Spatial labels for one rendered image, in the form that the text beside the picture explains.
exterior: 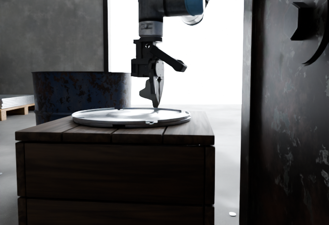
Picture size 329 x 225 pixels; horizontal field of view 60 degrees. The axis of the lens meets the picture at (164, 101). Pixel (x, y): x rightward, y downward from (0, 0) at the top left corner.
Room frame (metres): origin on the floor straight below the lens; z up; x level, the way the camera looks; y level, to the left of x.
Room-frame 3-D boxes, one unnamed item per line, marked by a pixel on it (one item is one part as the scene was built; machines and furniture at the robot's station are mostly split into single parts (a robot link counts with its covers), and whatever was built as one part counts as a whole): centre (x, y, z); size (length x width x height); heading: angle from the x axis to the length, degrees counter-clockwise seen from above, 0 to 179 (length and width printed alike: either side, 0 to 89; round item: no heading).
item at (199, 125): (0.72, 0.08, 0.18); 0.40 x 0.38 x 0.35; 174
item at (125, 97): (1.25, 0.35, 0.24); 0.42 x 0.42 x 0.48
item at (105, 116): (0.71, 0.08, 0.36); 0.29 x 0.29 x 0.01
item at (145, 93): (0.85, 0.05, 0.41); 0.06 x 0.03 x 0.09; 70
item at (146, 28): (0.86, 0.04, 0.59); 0.08 x 0.08 x 0.05
